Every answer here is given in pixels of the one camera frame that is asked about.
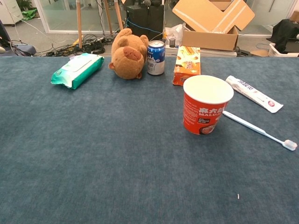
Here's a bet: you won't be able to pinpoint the flat cardboard piece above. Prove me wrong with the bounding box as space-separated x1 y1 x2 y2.
250 49 269 57

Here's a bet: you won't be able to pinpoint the wooden easel leg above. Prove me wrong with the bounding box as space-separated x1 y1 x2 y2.
76 0 83 49
104 0 114 35
114 0 124 31

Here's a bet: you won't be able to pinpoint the white toothpaste tube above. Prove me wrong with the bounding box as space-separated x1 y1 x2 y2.
225 75 284 114

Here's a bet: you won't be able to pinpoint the brown plush capybara toy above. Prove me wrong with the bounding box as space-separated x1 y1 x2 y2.
108 28 150 80

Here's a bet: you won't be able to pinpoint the blue cable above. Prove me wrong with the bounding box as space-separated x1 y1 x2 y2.
127 18 163 35

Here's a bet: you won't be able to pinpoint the green potted plant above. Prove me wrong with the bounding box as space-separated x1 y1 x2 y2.
16 0 33 11

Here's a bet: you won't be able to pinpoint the black cabinet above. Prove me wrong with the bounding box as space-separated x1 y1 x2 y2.
126 4 164 42

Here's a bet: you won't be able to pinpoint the green wet wipes pack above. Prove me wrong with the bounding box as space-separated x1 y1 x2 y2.
50 52 105 90

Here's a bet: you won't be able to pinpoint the orange biscuit box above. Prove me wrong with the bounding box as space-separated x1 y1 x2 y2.
172 45 201 86

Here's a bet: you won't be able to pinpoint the open cardboard box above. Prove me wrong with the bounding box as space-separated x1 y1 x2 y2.
172 0 256 51

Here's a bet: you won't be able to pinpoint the red paper noodle cup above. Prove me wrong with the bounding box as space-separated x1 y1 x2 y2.
183 75 235 135

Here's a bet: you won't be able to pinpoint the black cable pile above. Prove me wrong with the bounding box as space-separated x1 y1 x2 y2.
45 34 113 57

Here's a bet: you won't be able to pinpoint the black cloth cover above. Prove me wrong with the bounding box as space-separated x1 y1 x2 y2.
272 19 299 54

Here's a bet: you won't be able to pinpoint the white plastic bag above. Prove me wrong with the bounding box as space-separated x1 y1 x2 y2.
164 24 184 46

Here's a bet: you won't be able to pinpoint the aluminium profile rails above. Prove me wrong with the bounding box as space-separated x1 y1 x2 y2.
199 48 238 58

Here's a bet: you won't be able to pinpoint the white cabinet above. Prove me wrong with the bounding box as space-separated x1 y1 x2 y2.
0 0 24 25

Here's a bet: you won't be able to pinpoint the black stand base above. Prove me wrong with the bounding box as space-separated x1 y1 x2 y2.
235 46 252 57

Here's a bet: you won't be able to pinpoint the dark blue seat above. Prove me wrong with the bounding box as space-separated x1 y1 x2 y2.
0 20 37 56

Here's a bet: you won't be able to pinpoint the blue table cloth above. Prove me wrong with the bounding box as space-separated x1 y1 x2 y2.
0 56 299 224

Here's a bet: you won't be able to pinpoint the light blue toothbrush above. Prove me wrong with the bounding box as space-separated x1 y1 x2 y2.
222 110 298 152

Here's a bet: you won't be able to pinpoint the blue white drink can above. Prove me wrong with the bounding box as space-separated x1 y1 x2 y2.
147 40 166 76

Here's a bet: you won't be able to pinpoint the green bag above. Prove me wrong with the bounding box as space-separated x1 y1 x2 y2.
21 8 38 21

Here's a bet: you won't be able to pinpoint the white plastic crate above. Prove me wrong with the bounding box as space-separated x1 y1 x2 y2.
268 43 299 57

